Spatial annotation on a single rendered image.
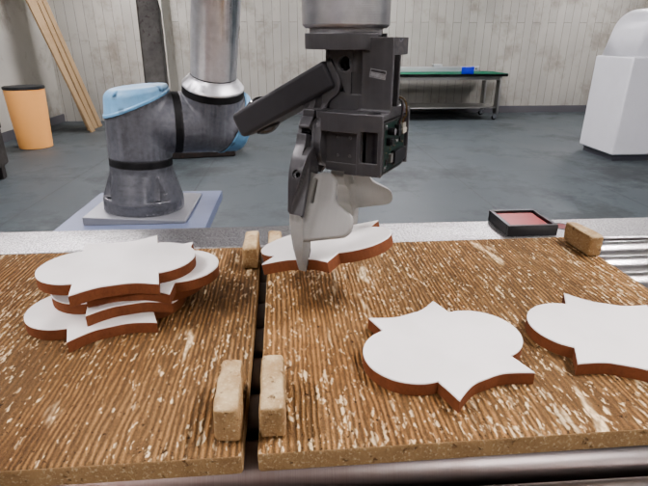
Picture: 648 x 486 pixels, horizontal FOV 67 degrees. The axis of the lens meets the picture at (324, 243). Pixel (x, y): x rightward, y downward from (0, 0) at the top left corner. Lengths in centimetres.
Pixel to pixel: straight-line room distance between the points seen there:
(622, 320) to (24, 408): 50
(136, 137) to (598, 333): 77
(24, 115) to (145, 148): 590
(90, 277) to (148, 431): 17
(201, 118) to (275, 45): 807
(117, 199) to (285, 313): 57
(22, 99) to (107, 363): 641
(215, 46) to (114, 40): 793
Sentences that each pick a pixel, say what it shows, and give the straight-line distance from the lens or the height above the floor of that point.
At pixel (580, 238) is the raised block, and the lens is 70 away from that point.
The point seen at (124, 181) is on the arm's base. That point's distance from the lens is 98.
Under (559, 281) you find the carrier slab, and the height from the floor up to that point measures 94.
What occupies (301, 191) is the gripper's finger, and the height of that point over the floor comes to 106.
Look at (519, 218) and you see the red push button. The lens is 82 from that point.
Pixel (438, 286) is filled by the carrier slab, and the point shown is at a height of 94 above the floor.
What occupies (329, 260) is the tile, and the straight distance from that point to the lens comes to 44.
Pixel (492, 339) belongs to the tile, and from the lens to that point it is 45.
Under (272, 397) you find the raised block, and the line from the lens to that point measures 34.
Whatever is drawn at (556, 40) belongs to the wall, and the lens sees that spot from 1017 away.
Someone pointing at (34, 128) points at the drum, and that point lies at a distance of 685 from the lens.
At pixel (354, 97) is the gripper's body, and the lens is 44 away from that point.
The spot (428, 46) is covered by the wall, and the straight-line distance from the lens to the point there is 933.
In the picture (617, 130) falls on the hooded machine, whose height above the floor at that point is 33.
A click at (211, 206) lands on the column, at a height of 87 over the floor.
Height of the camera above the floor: 118
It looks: 22 degrees down
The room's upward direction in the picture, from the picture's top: straight up
